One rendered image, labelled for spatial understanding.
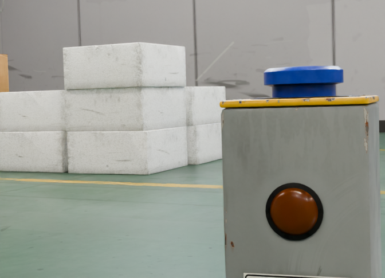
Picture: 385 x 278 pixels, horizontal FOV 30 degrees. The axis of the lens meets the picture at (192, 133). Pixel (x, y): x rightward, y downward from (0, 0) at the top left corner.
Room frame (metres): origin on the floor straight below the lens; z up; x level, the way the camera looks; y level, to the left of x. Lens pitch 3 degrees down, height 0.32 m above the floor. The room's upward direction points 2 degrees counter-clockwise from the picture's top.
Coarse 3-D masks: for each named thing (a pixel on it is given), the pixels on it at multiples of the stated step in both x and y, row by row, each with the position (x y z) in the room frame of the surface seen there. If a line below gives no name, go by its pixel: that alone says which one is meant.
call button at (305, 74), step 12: (264, 72) 0.36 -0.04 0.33; (276, 72) 0.35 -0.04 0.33; (288, 72) 0.35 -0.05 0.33; (300, 72) 0.35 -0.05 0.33; (312, 72) 0.35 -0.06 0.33; (324, 72) 0.35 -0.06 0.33; (336, 72) 0.35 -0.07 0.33; (264, 84) 0.36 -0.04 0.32; (276, 84) 0.35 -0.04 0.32; (288, 84) 0.35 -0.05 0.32; (300, 84) 0.35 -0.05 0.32; (312, 84) 0.35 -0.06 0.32; (324, 84) 0.35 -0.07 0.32; (276, 96) 0.36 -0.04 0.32; (288, 96) 0.35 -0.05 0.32; (300, 96) 0.35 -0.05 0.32
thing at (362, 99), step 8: (312, 96) 0.35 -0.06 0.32; (320, 96) 0.34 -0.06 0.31; (328, 96) 0.34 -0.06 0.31; (336, 96) 0.34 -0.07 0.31; (344, 96) 0.34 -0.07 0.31; (352, 96) 0.33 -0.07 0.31; (360, 96) 0.33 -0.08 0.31; (368, 96) 0.33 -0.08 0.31; (376, 96) 0.37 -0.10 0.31; (224, 104) 0.34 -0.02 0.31; (232, 104) 0.34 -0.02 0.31; (240, 104) 0.34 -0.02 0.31; (248, 104) 0.34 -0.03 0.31; (256, 104) 0.34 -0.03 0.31; (264, 104) 0.34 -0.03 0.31; (272, 104) 0.33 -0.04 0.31; (280, 104) 0.33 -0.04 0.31; (288, 104) 0.33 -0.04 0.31; (296, 104) 0.33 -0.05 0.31; (304, 104) 0.33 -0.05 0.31; (312, 104) 0.33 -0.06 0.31; (320, 104) 0.33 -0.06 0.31; (328, 104) 0.33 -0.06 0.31; (336, 104) 0.33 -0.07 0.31; (344, 104) 0.33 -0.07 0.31
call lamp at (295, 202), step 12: (288, 192) 0.33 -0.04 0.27; (300, 192) 0.33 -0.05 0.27; (276, 204) 0.33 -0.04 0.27; (288, 204) 0.33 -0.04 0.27; (300, 204) 0.33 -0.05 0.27; (312, 204) 0.33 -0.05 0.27; (276, 216) 0.33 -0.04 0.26; (288, 216) 0.33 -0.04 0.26; (300, 216) 0.33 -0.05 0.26; (312, 216) 0.33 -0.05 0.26; (288, 228) 0.33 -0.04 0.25; (300, 228) 0.33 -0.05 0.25
